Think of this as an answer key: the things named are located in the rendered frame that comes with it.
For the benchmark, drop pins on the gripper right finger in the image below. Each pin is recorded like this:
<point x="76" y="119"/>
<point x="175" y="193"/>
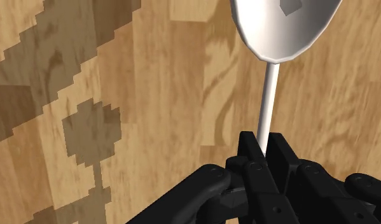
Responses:
<point x="314" y="186"/>

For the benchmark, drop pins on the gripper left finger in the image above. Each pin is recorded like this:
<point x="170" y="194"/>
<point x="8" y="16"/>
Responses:
<point x="255" y="173"/>

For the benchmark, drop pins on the white spoon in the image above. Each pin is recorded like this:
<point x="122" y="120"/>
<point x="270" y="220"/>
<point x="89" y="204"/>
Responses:
<point x="280" y="28"/>

